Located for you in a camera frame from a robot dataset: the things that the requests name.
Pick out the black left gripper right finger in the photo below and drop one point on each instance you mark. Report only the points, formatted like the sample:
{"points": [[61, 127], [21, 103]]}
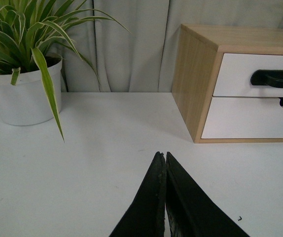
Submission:
{"points": [[191, 213]]}

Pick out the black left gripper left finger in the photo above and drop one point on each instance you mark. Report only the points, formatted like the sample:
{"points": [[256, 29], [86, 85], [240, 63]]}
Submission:
{"points": [[145, 217]]}

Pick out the white drawer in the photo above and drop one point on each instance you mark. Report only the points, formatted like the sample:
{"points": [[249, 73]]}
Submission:
{"points": [[235, 73], [244, 117]]}

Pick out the wooden drawer cabinet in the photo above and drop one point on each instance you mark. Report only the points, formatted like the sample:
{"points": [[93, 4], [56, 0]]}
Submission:
{"points": [[200, 53]]}

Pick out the white plant pot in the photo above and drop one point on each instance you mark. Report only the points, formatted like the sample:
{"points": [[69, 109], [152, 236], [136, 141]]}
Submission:
{"points": [[26, 102]]}

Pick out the grey curtain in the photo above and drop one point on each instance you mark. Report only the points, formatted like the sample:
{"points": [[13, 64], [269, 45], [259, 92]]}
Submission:
{"points": [[136, 52]]}

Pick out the green spider plant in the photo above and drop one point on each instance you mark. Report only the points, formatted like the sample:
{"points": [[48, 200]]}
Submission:
{"points": [[29, 29]]}

